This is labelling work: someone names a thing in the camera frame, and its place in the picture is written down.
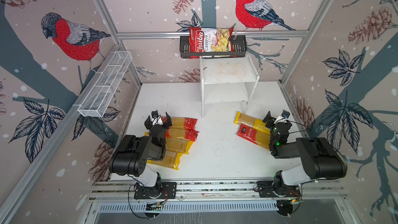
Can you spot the yellow spaghetti bag right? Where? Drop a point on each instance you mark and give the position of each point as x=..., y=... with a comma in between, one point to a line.
x=252, y=122

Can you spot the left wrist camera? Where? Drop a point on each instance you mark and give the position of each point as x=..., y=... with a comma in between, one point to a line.
x=154, y=114

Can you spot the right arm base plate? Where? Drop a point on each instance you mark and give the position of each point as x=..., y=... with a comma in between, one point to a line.
x=269, y=189

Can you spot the yellow spaghetti bag lower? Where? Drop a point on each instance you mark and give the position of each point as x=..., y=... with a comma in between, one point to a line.
x=171, y=160

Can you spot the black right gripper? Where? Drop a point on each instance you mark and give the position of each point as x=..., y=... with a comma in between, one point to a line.
x=276, y=124

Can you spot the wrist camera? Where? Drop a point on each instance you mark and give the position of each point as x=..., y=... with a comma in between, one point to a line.
x=154, y=114
x=284, y=115

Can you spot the black wall basket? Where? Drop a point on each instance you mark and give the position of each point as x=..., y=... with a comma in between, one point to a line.
x=235, y=47

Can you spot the white wire mesh basket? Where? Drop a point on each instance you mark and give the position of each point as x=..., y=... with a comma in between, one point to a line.
x=100, y=95

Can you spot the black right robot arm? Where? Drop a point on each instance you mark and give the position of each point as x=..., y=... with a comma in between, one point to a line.
x=319, y=159

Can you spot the yellow spaghetti bag upper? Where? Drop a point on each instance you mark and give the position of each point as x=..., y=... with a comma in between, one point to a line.
x=180, y=146

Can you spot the red cassava chips bag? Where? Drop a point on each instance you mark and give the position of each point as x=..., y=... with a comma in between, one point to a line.
x=210, y=40

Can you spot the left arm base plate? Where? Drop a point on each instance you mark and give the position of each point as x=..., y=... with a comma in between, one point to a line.
x=163, y=191

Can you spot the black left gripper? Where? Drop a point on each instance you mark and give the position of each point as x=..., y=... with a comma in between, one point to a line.
x=157, y=126

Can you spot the yellow spaghetti bag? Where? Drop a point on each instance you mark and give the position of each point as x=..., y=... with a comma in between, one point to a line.
x=252, y=122
x=180, y=146
x=171, y=160

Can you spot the aluminium mounting rail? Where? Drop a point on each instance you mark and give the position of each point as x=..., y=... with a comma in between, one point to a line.
x=218, y=190

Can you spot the red spaghetti bag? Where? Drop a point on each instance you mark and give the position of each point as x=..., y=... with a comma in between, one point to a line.
x=182, y=134
x=254, y=136
x=183, y=123

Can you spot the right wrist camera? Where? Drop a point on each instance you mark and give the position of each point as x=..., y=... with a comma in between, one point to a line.
x=284, y=115

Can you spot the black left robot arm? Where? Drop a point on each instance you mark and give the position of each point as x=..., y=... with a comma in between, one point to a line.
x=131, y=156

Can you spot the white two-tier shelf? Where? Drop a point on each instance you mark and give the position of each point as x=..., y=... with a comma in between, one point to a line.
x=228, y=80

